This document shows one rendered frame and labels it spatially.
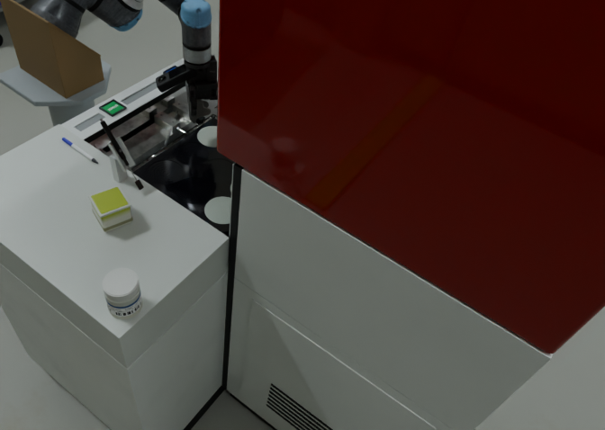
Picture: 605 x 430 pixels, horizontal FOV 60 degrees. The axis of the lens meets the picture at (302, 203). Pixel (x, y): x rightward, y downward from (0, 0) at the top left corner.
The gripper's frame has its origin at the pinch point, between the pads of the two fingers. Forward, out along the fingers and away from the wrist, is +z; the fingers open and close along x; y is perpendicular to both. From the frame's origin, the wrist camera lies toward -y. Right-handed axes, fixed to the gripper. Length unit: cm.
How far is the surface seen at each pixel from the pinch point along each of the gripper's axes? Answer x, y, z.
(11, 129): 129, -77, 91
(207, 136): 0.8, 4.8, 7.5
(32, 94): 40, -47, 14
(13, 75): 52, -53, 13
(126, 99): 14.7, -17.4, 1.2
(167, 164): -9.4, -8.9, 8.2
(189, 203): -25.8, -5.2, 9.1
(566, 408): -81, 137, 102
